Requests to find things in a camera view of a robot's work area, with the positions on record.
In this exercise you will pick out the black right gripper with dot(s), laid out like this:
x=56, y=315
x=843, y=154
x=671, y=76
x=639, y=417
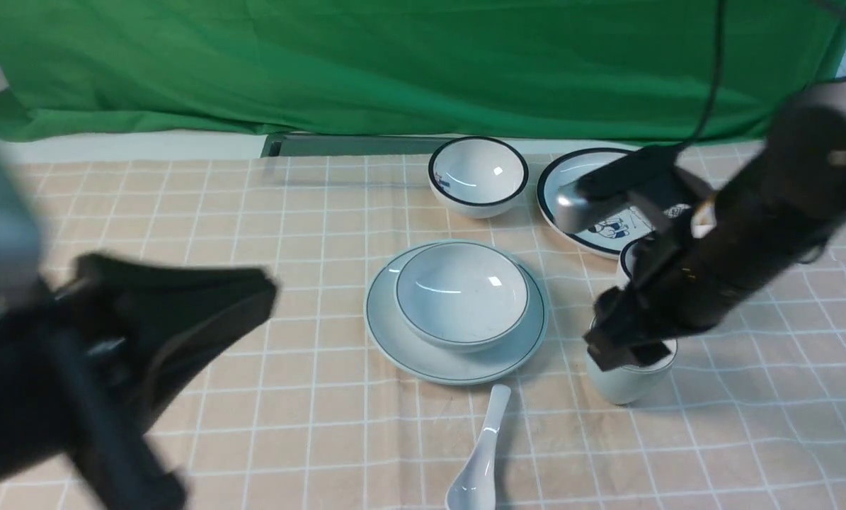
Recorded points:
x=684, y=284

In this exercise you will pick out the pale blue ceramic cup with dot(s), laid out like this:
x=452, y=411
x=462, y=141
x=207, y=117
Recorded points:
x=627, y=384

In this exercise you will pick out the pale blue ceramic spoon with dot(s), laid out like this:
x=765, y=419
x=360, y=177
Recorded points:
x=475, y=487

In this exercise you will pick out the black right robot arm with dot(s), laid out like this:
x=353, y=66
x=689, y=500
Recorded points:
x=784, y=206

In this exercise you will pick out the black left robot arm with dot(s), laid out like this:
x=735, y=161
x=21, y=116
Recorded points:
x=51, y=401

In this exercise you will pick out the white bicycle print cup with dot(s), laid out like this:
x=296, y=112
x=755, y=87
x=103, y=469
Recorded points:
x=627, y=259

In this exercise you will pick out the white black-rimmed plate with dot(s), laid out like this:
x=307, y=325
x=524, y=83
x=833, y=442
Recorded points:
x=608, y=237

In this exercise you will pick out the green backdrop cloth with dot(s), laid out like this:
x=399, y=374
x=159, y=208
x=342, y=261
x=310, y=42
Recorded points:
x=629, y=71

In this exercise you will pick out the white black-rimmed bowl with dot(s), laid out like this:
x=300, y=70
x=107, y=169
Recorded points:
x=477, y=177

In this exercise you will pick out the pale blue ceramic bowl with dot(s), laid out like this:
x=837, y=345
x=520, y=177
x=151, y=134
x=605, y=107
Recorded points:
x=463, y=296

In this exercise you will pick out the pale blue ceramic plate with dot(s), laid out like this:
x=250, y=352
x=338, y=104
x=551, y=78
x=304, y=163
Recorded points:
x=417, y=357

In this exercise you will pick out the beige checked tablecloth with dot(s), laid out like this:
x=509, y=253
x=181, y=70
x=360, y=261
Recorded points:
x=306, y=413

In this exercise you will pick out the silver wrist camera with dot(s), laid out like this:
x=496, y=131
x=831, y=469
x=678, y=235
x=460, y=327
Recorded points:
x=646, y=179

